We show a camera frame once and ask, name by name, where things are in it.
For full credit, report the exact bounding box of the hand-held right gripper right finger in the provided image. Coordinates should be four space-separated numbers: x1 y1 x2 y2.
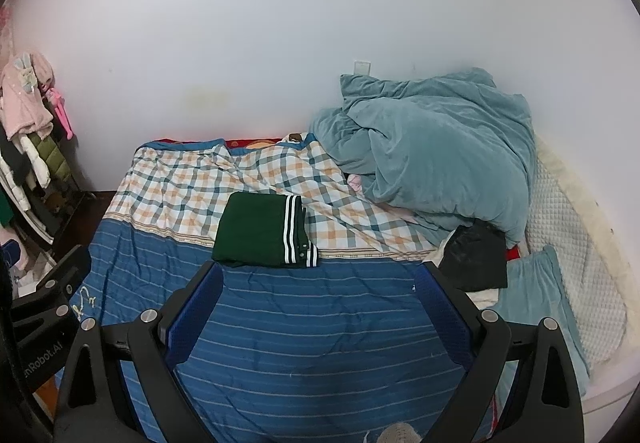
414 261 585 443

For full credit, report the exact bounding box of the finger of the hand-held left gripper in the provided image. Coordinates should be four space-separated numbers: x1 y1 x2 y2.
10 245 94 325

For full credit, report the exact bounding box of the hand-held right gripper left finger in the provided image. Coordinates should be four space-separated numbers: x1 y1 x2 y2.
54 262 225 443

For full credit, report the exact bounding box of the green and white varsity jacket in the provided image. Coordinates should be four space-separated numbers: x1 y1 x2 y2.
211 192 320 270

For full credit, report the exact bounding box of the white clothes rack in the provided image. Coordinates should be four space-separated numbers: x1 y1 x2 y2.
0 173 57 246

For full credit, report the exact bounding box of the pink clothes hanger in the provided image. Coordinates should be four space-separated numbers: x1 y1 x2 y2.
46 87 76 140

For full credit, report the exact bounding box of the black garment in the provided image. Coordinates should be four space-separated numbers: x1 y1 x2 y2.
439 220 509 291

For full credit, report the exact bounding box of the teal pillow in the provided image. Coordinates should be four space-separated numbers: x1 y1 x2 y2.
492 245 592 396

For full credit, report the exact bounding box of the blue striped plaid bed sheet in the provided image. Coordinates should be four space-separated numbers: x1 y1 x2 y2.
55 138 496 443

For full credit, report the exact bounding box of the white hanging garment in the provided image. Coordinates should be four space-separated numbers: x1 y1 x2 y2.
0 155 51 212

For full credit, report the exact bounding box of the grey fuzzy slipper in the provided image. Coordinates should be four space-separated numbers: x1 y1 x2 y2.
364 421 424 443

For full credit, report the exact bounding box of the olive puffer jacket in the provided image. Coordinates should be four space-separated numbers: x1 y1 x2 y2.
27 130 72 184

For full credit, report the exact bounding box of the white quilted mattress pad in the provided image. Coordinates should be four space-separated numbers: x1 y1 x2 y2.
522 137 629 370

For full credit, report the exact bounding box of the teal duvet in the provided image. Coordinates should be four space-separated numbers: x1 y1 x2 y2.
307 68 538 249

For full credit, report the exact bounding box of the red patterned sheet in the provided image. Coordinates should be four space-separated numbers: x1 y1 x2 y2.
150 137 284 152

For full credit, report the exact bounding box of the pink fluffy garment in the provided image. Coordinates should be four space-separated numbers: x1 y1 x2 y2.
0 52 56 140

